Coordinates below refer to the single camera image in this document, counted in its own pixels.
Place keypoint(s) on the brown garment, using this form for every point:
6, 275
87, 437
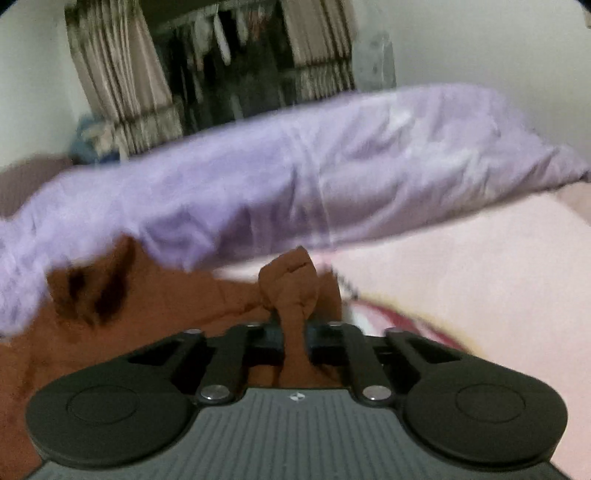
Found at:
124, 300

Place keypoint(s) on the dark window with hanging clothes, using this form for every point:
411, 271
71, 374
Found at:
224, 61

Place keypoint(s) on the blue and white clothes pile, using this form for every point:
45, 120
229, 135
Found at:
97, 142

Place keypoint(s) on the purple duvet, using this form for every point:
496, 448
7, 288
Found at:
354, 167

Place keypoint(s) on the grey plastic bag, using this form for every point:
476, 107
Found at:
373, 61

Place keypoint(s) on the right beige curtain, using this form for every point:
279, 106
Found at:
321, 35

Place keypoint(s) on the beige curtain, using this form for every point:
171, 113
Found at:
321, 35
120, 73

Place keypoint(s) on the pink cartoon blanket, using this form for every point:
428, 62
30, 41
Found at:
512, 282

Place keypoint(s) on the left beige curtain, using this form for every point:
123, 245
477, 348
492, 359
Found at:
120, 73

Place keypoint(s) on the mauve textured pillow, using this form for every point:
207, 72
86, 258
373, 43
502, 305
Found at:
20, 180

